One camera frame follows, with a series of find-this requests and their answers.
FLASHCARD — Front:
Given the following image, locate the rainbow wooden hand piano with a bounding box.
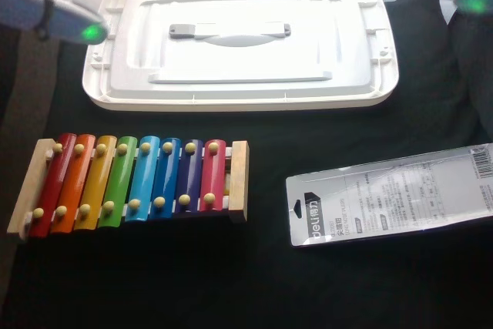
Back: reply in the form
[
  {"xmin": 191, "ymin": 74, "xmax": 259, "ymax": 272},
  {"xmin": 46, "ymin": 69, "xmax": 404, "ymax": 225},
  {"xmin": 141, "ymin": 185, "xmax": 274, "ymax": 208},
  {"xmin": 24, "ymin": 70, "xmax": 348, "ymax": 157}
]
[{"xmin": 6, "ymin": 132, "xmax": 251, "ymax": 243}]

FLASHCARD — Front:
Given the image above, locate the white tray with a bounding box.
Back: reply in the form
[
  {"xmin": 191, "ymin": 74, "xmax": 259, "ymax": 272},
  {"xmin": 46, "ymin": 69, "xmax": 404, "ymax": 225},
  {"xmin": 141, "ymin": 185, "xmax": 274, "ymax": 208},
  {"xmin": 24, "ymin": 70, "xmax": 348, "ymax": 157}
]
[{"xmin": 81, "ymin": 0, "xmax": 400, "ymax": 112}]

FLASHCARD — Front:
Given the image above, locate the black table cloth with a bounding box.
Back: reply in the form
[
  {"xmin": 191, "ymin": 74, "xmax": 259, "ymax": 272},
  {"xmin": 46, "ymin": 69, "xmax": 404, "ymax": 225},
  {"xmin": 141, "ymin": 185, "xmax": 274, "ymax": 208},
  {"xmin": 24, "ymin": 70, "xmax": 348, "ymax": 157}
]
[{"xmin": 0, "ymin": 0, "xmax": 493, "ymax": 329}]

